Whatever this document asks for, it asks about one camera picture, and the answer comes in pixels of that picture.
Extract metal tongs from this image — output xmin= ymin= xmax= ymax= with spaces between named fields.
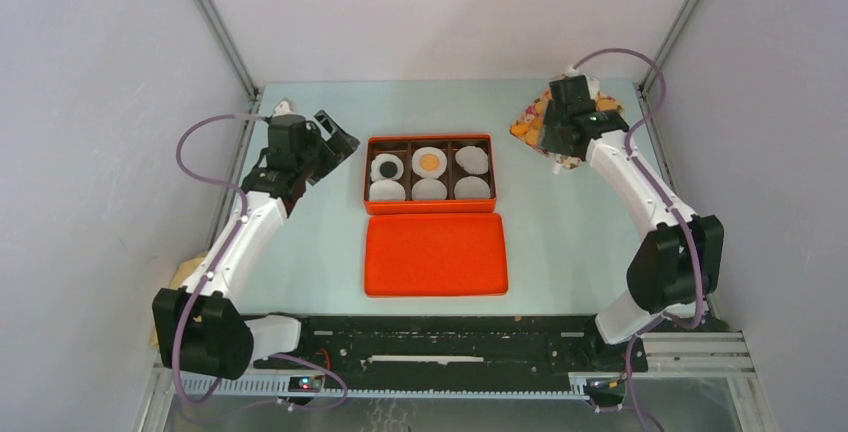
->
xmin=552 ymin=154 xmax=583 ymax=174

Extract black sandwich cookie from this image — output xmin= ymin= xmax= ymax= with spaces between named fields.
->
xmin=379 ymin=161 xmax=398 ymax=180

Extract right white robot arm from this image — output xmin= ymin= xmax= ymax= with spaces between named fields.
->
xmin=539 ymin=74 xmax=724 ymax=370

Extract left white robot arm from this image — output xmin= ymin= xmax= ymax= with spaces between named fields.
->
xmin=152 ymin=110 xmax=360 ymax=380

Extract floral tray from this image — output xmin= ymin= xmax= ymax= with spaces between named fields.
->
xmin=509 ymin=70 xmax=624 ymax=160

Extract white paper cup top-left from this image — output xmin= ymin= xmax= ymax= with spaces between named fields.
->
xmin=370 ymin=153 xmax=404 ymax=182

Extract white paper cup bottom-left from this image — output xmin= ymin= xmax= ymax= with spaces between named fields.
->
xmin=368 ymin=179 xmax=406 ymax=202

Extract white paper cup top-middle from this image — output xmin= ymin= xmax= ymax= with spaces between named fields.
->
xmin=411 ymin=147 xmax=447 ymax=179

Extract orange cookie tin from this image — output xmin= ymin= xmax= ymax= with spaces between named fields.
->
xmin=363 ymin=134 xmax=497 ymax=216

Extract white paper cup bottom-middle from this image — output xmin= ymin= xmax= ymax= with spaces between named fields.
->
xmin=411 ymin=178 xmax=448 ymax=201

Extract white paper cup top-right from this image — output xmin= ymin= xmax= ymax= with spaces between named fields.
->
xmin=454 ymin=146 xmax=490 ymax=175

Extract white paper cup bottom-right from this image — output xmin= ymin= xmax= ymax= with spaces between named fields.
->
xmin=454 ymin=176 xmax=491 ymax=200

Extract orange tin lid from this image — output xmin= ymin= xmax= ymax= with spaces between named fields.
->
xmin=364 ymin=213 xmax=509 ymax=297

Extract yellow cloth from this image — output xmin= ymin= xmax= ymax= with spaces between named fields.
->
xmin=153 ymin=251 xmax=210 ymax=347

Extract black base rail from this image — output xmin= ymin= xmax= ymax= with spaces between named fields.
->
xmin=292 ymin=315 xmax=647 ymax=394

